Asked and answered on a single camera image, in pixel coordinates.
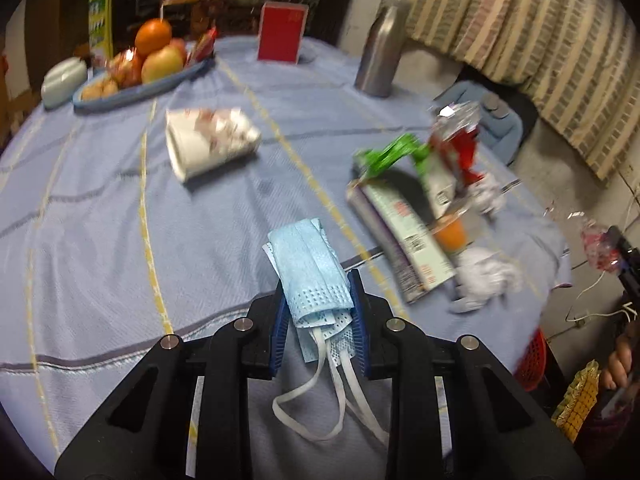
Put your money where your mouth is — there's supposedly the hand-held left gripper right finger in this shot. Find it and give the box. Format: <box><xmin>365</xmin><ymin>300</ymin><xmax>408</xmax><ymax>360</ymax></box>
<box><xmin>347</xmin><ymin>269</ymin><xmax>586</xmax><ymax>480</ymax></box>

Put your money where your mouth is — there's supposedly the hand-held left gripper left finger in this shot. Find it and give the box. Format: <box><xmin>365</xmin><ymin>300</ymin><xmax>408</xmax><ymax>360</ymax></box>
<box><xmin>54</xmin><ymin>280</ymin><xmax>292</xmax><ymax>480</ymax></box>

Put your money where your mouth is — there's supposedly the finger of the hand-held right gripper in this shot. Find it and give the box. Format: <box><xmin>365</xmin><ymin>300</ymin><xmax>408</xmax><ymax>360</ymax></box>
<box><xmin>606</xmin><ymin>226</ymin><xmax>640</xmax><ymax>275</ymax></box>

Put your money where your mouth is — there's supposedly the pink plastic wrapper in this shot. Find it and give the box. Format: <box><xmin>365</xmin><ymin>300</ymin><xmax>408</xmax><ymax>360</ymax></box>
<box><xmin>580</xmin><ymin>217</ymin><xmax>621</xmax><ymax>273</ymax></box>

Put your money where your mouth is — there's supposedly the blue face mask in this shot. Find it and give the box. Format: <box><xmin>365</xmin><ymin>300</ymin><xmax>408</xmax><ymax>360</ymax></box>
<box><xmin>262</xmin><ymin>217</ymin><xmax>391</xmax><ymax>445</ymax></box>

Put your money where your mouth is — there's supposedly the yellow grid snack packet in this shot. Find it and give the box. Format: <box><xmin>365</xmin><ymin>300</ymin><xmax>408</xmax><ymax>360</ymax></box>
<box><xmin>551</xmin><ymin>360</ymin><xmax>601</xmax><ymax>443</ymax></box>

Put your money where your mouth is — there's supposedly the red plastic basket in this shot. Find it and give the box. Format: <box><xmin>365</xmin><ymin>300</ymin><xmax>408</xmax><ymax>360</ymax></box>
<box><xmin>515</xmin><ymin>327</ymin><xmax>548</xmax><ymax>393</ymax></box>

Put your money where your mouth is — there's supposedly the green wrapper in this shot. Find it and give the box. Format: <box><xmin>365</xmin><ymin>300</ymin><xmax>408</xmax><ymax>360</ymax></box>
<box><xmin>354</xmin><ymin>132</ymin><xmax>431</xmax><ymax>181</ymax></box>

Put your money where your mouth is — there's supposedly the person's right forearm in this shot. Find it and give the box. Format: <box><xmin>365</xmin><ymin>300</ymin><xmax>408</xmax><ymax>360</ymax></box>
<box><xmin>575</xmin><ymin>390</ymin><xmax>640</xmax><ymax>461</ymax></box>

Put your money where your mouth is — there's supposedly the person's right hand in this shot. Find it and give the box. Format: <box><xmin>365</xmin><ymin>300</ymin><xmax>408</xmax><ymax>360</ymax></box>
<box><xmin>600</xmin><ymin>332</ymin><xmax>640</xmax><ymax>391</ymax></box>

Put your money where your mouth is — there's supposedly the purple white drink carton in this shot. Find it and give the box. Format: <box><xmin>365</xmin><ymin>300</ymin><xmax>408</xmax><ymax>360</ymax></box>
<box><xmin>347</xmin><ymin>180</ymin><xmax>458</xmax><ymax>306</ymax></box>

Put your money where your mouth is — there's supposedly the clear cup with orange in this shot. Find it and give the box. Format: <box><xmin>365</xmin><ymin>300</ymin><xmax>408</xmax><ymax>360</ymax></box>
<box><xmin>432</xmin><ymin>212</ymin><xmax>488</xmax><ymax>253</ymax></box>

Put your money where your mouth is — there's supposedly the blue cushioned office chair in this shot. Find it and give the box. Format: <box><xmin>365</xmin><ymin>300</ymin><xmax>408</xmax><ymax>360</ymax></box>
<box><xmin>432</xmin><ymin>80</ymin><xmax>538</xmax><ymax>166</ymax></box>

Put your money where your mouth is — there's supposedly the red clear plastic wrapper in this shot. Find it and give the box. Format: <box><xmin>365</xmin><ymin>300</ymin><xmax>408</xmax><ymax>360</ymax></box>
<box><xmin>430</xmin><ymin>102</ymin><xmax>488</xmax><ymax>186</ymax></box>

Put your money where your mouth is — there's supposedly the crushed white paper cup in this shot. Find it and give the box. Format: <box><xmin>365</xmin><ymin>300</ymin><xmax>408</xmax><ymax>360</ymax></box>
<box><xmin>165</xmin><ymin>107</ymin><xmax>263</xmax><ymax>183</ymax></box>

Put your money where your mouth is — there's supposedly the beige checked curtain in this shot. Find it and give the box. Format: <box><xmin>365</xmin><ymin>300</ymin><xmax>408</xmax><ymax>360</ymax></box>
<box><xmin>385</xmin><ymin>0</ymin><xmax>640</xmax><ymax>181</ymax></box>

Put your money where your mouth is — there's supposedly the silver metal bottle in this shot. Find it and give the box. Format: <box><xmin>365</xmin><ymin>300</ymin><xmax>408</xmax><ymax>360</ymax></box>
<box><xmin>354</xmin><ymin>0</ymin><xmax>412</xmax><ymax>98</ymax></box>

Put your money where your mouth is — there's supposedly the blue oval fruit plate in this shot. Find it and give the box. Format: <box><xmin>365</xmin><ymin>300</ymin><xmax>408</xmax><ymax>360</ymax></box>
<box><xmin>72</xmin><ymin>55</ymin><xmax>216</xmax><ymax>111</ymax></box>

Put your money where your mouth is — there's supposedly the red box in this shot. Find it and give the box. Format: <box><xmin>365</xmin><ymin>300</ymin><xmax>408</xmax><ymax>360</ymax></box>
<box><xmin>257</xmin><ymin>2</ymin><xmax>308</xmax><ymax>65</ymax></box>

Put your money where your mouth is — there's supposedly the yellow red apple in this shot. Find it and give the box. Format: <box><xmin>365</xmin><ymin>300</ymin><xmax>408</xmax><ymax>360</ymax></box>
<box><xmin>141</xmin><ymin>46</ymin><xmax>185</xmax><ymax>85</ymax></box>

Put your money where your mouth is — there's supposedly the red snack packet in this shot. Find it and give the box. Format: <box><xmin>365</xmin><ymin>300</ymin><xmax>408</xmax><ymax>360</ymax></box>
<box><xmin>187</xmin><ymin>27</ymin><xmax>218</xmax><ymax>66</ymax></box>

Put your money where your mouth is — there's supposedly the orange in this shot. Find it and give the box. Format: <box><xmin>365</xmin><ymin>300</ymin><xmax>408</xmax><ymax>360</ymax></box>
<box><xmin>135</xmin><ymin>19</ymin><xmax>173</xmax><ymax>58</ymax></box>

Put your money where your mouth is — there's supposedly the pale green case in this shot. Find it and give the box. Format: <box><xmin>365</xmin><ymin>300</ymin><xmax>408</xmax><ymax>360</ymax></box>
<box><xmin>41</xmin><ymin>57</ymin><xmax>88</xmax><ymax>109</ymax></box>

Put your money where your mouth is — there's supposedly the yellow green box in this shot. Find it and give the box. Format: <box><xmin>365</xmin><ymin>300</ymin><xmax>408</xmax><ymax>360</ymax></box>
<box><xmin>88</xmin><ymin>0</ymin><xmax>116</xmax><ymax>61</ymax></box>

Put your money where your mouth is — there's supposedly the white cable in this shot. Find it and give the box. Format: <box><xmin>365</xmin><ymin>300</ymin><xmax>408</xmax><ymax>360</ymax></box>
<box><xmin>565</xmin><ymin>270</ymin><xmax>638</xmax><ymax>326</ymax></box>

